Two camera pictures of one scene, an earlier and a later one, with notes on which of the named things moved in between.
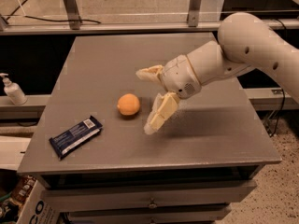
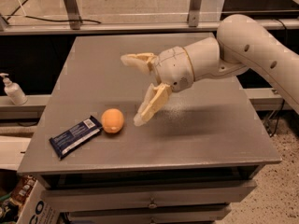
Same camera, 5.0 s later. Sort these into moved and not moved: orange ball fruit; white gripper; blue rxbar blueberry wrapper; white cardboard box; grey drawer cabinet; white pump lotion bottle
Moved: orange ball fruit; white gripper
Not moved: blue rxbar blueberry wrapper; grey drawer cabinet; white pump lotion bottle; white cardboard box
